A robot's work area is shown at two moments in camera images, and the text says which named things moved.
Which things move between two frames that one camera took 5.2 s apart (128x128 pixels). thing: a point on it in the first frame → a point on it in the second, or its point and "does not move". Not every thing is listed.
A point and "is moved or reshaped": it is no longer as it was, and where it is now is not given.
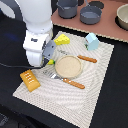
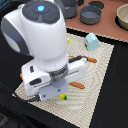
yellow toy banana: [51, 62] is moved or reshaped
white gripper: [37, 46] → [37, 81]
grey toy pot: [67, 8] does not move
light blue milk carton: [92, 41] does not move
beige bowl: [122, 15] does not move
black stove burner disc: [97, 4] does not move
